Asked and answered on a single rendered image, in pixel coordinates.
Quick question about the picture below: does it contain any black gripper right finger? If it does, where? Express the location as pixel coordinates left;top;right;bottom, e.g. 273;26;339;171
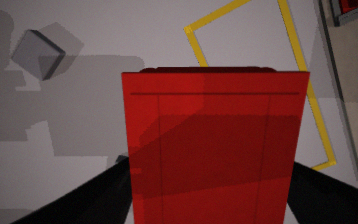
287;161;358;224

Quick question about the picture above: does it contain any yellow flat bar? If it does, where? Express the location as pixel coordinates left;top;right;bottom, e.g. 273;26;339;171
183;0;336;171

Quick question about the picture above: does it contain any red rectangular shell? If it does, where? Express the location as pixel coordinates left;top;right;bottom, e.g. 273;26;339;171
121;67;310;224

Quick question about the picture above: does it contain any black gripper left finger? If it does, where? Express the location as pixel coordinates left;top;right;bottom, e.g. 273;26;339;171
11;157;132;224

